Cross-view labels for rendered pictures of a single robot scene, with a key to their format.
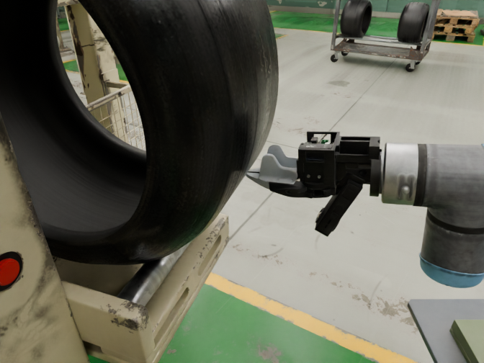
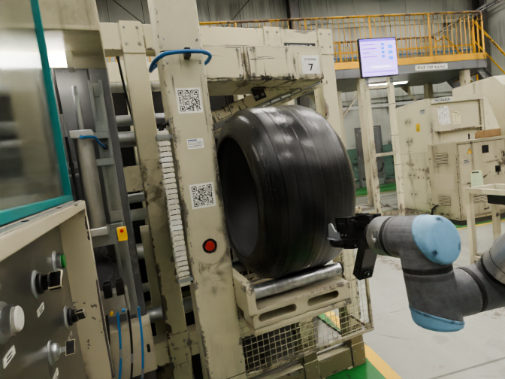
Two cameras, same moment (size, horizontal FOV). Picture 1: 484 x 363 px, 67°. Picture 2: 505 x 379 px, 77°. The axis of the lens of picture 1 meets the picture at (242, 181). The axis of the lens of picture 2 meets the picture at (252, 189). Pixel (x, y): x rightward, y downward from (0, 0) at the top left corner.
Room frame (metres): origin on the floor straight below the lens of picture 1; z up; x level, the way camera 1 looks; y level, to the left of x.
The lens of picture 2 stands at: (-0.22, -0.57, 1.29)
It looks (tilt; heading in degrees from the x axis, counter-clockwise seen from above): 4 degrees down; 49
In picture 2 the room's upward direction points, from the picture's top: 7 degrees counter-clockwise
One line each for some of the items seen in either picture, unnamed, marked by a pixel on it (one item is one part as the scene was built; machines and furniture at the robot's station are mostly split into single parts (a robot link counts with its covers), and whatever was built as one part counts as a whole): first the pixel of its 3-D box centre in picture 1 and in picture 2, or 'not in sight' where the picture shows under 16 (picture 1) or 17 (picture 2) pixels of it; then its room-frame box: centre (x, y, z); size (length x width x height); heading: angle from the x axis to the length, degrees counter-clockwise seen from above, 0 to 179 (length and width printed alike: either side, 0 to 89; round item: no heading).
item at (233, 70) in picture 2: not in sight; (251, 71); (0.79, 0.50, 1.71); 0.61 x 0.25 x 0.15; 160
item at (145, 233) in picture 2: not in sight; (156, 298); (0.46, 1.17, 0.61); 0.33 x 0.06 x 0.86; 70
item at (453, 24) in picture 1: (453, 24); not in sight; (8.11, -4.35, 0.22); 1.27 x 0.90 x 0.44; 150
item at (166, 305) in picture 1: (175, 272); (297, 299); (0.52, 0.13, 0.84); 0.36 x 0.09 x 0.06; 160
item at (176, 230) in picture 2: not in sight; (174, 208); (0.23, 0.33, 1.19); 0.05 x 0.04 x 0.48; 70
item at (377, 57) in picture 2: not in sight; (378, 57); (4.42, 1.68, 2.60); 0.60 x 0.05 x 0.55; 150
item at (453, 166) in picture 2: not in sight; (468, 180); (5.57, 0.98, 0.62); 0.91 x 0.58 x 1.25; 150
